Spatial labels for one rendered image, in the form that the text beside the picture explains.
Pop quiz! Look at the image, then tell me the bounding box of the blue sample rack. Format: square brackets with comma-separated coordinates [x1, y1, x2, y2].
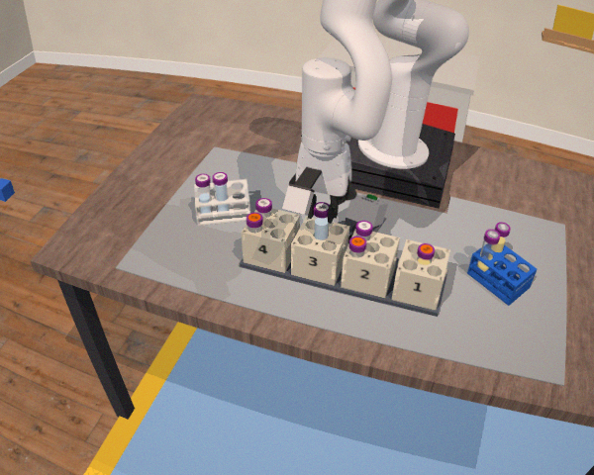
[467, 245, 537, 306]

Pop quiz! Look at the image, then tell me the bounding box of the beige bucket adapter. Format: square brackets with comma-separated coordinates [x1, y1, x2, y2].
[392, 239, 450, 310]
[242, 209, 300, 273]
[291, 216, 349, 286]
[341, 232, 400, 298]

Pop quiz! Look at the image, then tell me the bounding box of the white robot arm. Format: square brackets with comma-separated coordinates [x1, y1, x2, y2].
[282, 0, 469, 216]

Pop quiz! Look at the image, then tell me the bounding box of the grey flat mat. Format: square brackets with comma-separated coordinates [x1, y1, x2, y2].
[116, 147, 567, 386]

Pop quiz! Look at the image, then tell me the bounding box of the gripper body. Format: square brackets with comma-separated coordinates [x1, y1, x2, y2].
[296, 142, 351, 197]

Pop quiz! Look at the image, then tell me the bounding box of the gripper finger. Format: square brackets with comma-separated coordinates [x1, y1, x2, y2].
[328, 178, 357, 224]
[289, 173, 317, 219]

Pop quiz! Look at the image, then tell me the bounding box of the white tube rack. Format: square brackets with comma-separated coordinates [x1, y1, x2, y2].
[194, 179, 250, 226]

